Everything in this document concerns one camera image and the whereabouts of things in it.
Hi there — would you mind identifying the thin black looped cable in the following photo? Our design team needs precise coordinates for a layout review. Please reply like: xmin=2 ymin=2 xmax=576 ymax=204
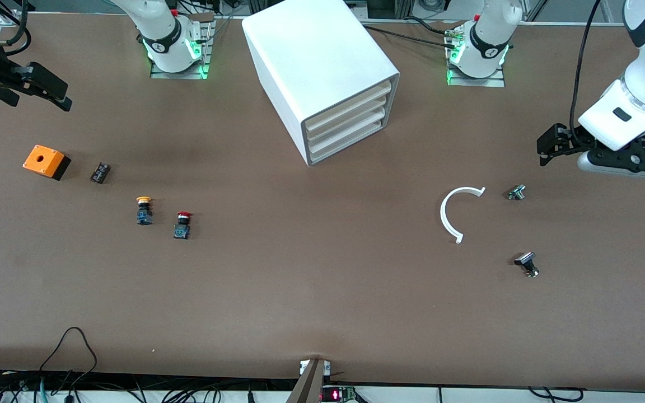
xmin=39 ymin=327 xmax=98 ymax=392

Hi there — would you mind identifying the red LED display module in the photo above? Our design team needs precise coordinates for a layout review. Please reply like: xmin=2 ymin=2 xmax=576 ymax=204
xmin=320 ymin=386 xmax=357 ymax=403

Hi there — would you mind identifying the red mushroom push button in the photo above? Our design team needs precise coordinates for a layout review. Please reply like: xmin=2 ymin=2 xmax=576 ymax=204
xmin=173 ymin=211 xmax=193 ymax=240

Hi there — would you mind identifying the black cable on table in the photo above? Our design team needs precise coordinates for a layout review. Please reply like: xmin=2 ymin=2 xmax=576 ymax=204
xmin=363 ymin=25 xmax=451 ymax=48
xmin=404 ymin=16 xmax=457 ymax=35

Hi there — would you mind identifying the yellow mushroom push button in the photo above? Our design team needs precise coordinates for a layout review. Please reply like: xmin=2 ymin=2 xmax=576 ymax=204
xmin=135 ymin=196 xmax=154 ymax=226

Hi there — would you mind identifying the grey camera mounting post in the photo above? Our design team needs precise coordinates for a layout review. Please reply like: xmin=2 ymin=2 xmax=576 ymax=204
xmin=285 ymin=358 xmax=326 ymax=403

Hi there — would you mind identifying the white semicircular plastic bracket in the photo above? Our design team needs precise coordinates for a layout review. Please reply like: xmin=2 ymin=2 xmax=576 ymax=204
xmin=440 ymin=186 xmax=487 ymax=245

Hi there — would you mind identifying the orange button box with hole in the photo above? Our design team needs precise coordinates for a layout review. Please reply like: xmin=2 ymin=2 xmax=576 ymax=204
xmin=22 ymin=144 xmax=71 ymax=181

